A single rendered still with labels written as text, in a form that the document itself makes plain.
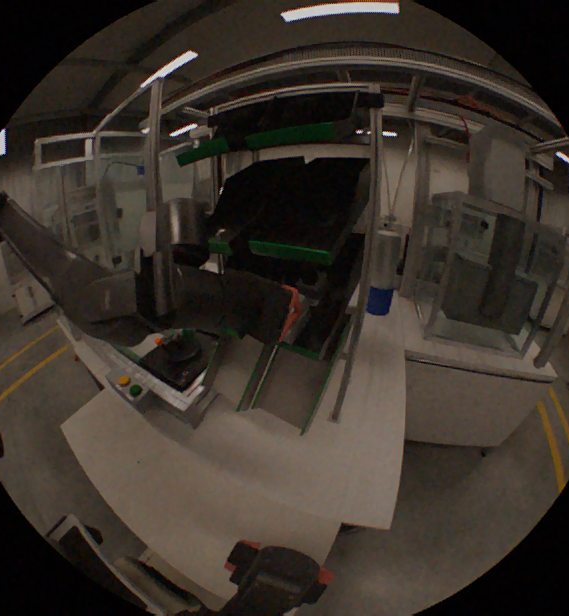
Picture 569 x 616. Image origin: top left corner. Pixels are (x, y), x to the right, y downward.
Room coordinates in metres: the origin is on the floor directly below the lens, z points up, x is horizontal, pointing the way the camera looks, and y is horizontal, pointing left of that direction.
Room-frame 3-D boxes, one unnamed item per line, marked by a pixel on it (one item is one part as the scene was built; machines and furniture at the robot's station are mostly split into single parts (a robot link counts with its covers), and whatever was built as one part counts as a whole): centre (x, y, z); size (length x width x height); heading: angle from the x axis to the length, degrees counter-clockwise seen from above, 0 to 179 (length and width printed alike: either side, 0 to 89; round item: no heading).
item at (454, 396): (0.77, -1.17, 0.43); 1.11 x 0.68 x 0.86; 67
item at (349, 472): (0.95, 0.17, 0.84); 1.50 x 1.41 x 0.03; 67
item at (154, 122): (0.75, 0.46, 1.46); 0.03 x 0.03 x 1.00; 67
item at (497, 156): (0.77, -1.01, 1.50); 0.38 x 0.21 x 0.88; 157
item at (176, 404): (0.51, 0.66, 0.91); 0.89 x 0.06 x 0.11; 67
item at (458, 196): (0.81, -1.07, 1.21); 0.69 x 0.46 x 0.69; 67
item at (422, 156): (1.23, -0.82, 1.56); 0.09 x 0.04 x 1.39; 67
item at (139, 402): (0.37, 0.51, 0.93); 0.21 x 0.07 x 0.06; 67
